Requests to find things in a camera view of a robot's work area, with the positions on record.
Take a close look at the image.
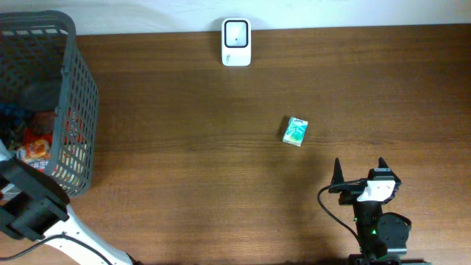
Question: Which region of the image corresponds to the red Hacks candy bag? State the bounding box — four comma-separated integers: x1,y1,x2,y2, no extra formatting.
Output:
21,111,56,145

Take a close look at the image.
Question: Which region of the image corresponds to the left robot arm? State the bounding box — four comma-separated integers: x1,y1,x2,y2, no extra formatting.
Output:
1,151,140,265

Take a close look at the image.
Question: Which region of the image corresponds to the green tissue pack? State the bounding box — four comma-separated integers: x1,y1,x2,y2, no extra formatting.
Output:
282,117,308,146

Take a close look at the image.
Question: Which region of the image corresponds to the left black cable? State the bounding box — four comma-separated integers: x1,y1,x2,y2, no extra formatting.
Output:
0,232,115,265

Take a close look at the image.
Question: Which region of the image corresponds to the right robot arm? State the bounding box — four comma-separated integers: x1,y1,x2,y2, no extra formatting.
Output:
317,158,427,265

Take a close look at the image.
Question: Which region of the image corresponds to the white barcode scanner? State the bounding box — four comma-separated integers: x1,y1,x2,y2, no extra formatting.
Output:
221,18,252,67

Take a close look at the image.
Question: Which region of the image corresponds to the yellow chips bag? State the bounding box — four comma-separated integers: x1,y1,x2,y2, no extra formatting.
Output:
16,139,51,172

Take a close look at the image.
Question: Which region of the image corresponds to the grey plastic mesh basket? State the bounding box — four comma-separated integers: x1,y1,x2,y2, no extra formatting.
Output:
1,10,99,197

